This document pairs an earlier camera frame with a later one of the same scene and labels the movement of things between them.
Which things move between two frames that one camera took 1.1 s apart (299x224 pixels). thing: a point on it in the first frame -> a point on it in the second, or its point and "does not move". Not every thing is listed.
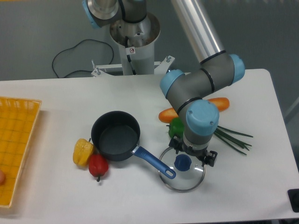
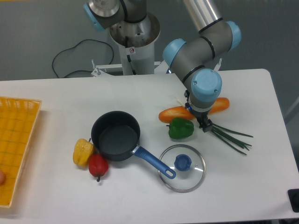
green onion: [224, 133] does not move
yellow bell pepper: [82, 151] does not move
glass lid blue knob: [189, 169] does not move
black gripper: [209, 157] -> [202, 117]
